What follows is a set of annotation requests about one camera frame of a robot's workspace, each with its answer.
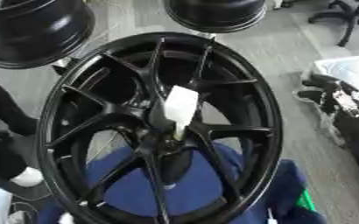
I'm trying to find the black wheel rim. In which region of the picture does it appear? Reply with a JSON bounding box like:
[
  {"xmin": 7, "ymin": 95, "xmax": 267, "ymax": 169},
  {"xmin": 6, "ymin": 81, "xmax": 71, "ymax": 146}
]
[
  {"xmin": 0, "ymin": 0, "xmax": 99, "ymax": 70},
  {"xmin": 162, "ymin": 0, "xmax": 271, "ymax": 34}
]

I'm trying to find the black spoked wheel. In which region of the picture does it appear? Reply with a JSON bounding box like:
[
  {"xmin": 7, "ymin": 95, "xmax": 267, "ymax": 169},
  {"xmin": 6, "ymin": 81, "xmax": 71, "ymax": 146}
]
[{"xmin": 35, "ymin": 31, "xmax": 285, "ymax": 224}]

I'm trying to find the green tag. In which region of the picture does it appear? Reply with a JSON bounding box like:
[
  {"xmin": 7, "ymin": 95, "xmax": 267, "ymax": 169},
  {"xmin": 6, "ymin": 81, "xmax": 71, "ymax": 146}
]
[{"xmin": 294, "ymin": 188, "xmax": 318, "ymax": 212}]

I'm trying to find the black office chair base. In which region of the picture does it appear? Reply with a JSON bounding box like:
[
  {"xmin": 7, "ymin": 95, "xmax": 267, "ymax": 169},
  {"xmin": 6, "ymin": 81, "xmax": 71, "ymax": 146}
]
[{"xmin": 306, "ymin": 0, "xmax": 359, "ymax": 48}]

